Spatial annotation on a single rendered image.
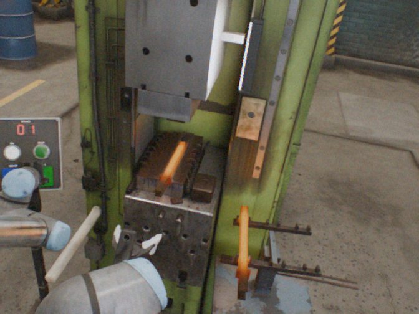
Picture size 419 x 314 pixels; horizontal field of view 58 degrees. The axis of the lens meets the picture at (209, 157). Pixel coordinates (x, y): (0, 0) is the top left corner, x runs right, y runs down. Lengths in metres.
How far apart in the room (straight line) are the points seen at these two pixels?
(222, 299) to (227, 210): 0.41
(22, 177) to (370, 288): 2.29
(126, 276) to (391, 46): 7.04
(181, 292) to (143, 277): 1.11
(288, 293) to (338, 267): 1.21
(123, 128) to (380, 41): 6.25
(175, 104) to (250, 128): 0.32
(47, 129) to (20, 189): 0.49
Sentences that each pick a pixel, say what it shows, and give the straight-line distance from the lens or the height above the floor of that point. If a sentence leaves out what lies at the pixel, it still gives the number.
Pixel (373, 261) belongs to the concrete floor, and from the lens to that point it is 3.02.
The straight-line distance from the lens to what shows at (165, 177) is 1.52.
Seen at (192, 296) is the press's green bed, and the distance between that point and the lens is 1.90.
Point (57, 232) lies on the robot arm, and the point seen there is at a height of 1.18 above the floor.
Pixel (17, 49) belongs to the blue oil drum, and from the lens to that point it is 5.93.
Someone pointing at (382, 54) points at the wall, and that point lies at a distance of 7.53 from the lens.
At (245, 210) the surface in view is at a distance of 1.54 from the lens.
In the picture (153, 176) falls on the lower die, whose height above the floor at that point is 0.99.
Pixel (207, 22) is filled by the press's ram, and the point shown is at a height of 1.63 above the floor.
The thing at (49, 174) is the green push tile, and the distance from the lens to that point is 1.56.
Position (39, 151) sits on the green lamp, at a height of 1.09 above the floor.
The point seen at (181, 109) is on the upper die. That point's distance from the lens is 1.37.
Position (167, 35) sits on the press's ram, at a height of 1.57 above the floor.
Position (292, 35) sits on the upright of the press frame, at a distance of 1.39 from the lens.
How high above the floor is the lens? 1.89
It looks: 32 degrees down
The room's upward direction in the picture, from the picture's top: 8 degrees clockwise
